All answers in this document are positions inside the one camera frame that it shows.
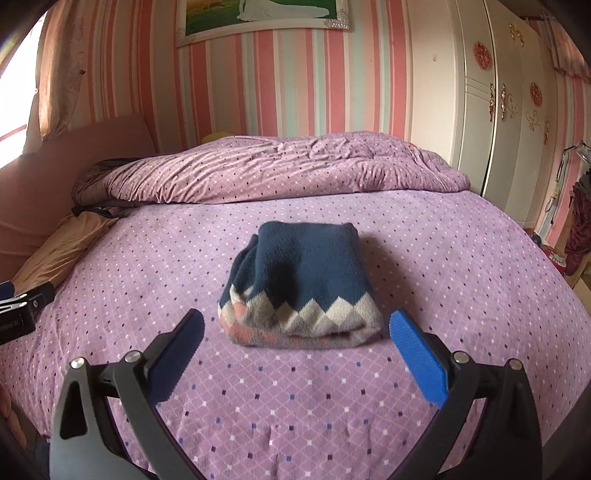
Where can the navy argyle knit sweater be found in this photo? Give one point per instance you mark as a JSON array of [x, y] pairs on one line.
[[300, 286]]

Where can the white wardrobe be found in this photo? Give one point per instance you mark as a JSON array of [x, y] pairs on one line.
[[483, 95]]

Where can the beige pillow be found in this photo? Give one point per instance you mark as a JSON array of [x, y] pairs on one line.
[[58, 255]]

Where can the purple dotted bed blanket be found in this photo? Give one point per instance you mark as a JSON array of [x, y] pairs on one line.
[[462, 269]]

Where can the beige window curtain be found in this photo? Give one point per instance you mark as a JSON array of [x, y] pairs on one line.
[[60, 66]]

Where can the crumpled purple duvet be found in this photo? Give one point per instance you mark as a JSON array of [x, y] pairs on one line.
[[253, 168]]

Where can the left hand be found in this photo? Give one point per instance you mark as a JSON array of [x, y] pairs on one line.
[[9, 415]]

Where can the framed wall picture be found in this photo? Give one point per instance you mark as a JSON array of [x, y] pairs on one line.
[[205, 20]]

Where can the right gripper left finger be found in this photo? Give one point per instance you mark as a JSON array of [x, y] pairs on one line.
[[106, 423]]

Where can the pink upholstered headboard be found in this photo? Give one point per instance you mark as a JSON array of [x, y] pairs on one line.
[[36, 188]]

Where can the maroon hanging garment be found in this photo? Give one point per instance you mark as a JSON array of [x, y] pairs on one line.
[[578, 242]]

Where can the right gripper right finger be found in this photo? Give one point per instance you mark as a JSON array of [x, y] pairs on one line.
[[507, 441]]

